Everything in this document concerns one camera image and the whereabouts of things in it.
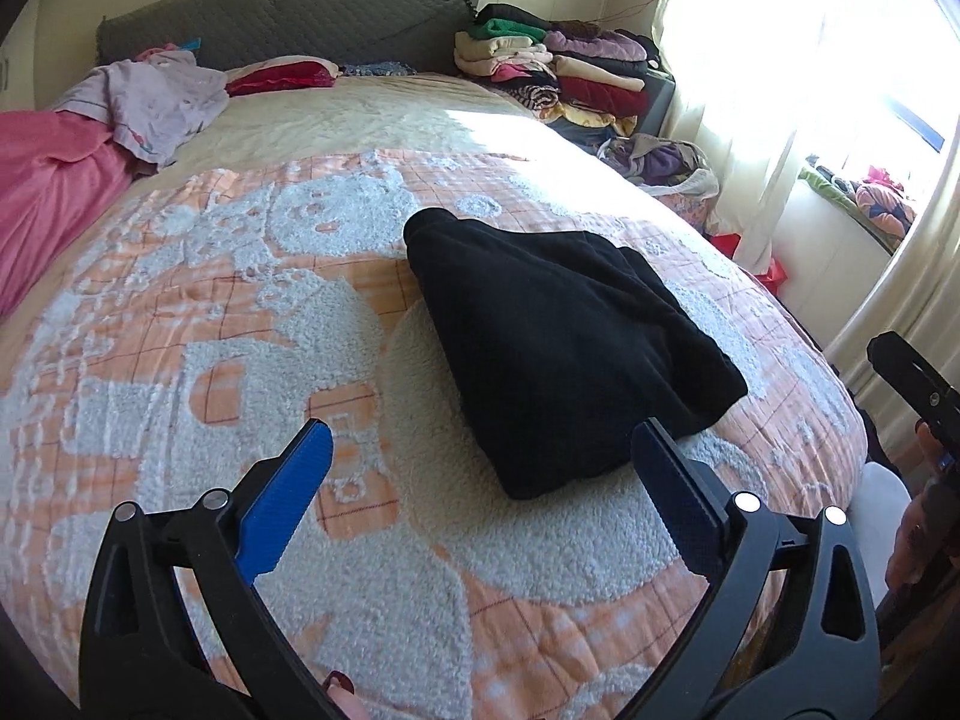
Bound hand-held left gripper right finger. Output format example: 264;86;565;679
632;416;882;720

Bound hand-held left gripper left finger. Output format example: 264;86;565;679
79;420;353;720

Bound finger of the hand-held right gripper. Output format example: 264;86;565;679
866;331;960;458

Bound black long-sleeve shirt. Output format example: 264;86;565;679
403;206;751;502

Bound purple clothes heap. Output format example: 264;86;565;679
596;133;721;200

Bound stack of folded clothes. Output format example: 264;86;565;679
454;4;661;128

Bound person's right hand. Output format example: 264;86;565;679
886;420;947;592

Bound person's left hand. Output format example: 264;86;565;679
321;671;372;720

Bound white rounded object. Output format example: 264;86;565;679
855;461;912;537

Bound orange plaid fleece blanket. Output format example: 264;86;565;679
0;148;871;720

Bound pink orange cloth bundle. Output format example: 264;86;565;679
855;180;920;237

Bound green windowsill mat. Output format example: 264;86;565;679
799;157;908;252

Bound cream curtain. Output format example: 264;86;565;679
652;0;960;406

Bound black bedside cabinet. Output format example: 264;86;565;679
634;67;676;140

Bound beige quilted bedspread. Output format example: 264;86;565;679
135;71;623;181

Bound pink duvet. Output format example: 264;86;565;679
0;109;143;316

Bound lilac pajama garment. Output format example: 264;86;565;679
56;45;230;170

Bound red cushion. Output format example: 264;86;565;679
225;55;340;97

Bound grey quilted headboard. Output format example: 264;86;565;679
96;0;485;76

